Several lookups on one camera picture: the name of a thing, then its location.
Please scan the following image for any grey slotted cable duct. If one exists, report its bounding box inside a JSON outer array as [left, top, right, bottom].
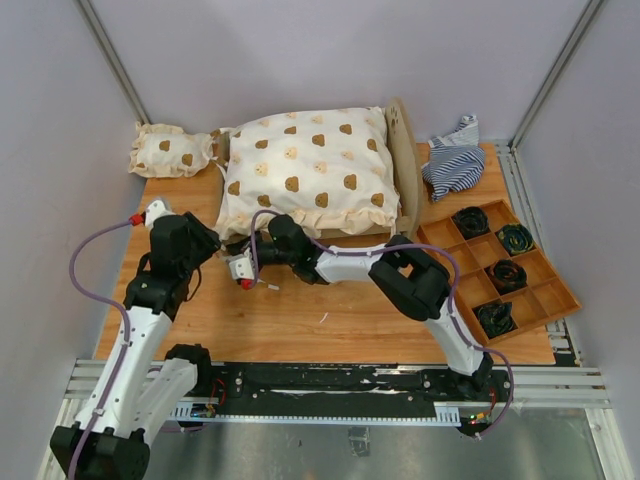
[[168, 401, 462, 427]]

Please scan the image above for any aluminium frame post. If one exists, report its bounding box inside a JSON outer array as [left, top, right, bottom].
[[73, 0, 150, 124], [507, 0, 609, 151]]

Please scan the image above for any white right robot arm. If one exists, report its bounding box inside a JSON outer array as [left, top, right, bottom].
[[226, 214, 493, 400]]

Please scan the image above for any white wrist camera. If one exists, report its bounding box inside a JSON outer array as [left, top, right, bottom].
[[144, 197, 174, 230], [225, 252, 255, 289]]

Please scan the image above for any large bear print cushion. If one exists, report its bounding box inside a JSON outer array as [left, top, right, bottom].
[[199, 105, 406, 291]]

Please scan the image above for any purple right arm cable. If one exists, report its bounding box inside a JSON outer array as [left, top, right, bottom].
[[247, 209, 515, 441]]

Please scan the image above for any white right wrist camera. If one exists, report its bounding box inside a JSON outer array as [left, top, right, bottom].
[[225, 252, 255, 289]]

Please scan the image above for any dark rolled fabric item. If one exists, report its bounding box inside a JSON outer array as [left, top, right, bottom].
[[475, 302, 516, 339]]

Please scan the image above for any wooden compartment tray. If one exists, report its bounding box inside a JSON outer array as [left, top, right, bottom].
[[417, 201, 581, 346]]

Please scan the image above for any black orange rolled fabric item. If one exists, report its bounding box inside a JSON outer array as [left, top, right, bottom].
[[486, 259, 527, 294]]

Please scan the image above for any wooden striped pet bed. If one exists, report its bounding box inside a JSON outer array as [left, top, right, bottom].
[[214, 97, 426, 251]]

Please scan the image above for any left aluminium frame post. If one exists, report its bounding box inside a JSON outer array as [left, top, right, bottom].
[[73, 0, 150, 124]]

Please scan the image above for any blue striped cloth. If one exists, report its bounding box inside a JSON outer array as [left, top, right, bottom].
[[421, 115, 486, 202]]

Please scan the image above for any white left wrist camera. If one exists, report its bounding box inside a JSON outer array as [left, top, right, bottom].
[[144, 197, 174, 230]]

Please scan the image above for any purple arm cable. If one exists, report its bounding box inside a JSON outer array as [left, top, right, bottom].
[[67, 217, 151, 479], [247, 209, 515, 441]]

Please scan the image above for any blue yellow rolled fabric item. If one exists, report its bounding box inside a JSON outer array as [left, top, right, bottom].
[[496, 223, 535, 256]]

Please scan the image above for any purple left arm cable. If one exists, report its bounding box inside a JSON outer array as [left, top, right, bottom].
[[67, 217, 151, 479]]

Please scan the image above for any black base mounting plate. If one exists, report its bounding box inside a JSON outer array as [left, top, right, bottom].
[[193, 363, 510, 417]]

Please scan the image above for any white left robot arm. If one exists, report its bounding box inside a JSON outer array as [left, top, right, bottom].
[[50, 212, 221, 479]]

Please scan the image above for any right aluminium frame post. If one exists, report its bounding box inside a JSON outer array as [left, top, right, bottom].
[[507, 0, 609, 151]]

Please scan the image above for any small bear print pillow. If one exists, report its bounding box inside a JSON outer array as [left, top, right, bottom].
[[128, 122, 214, 178]]

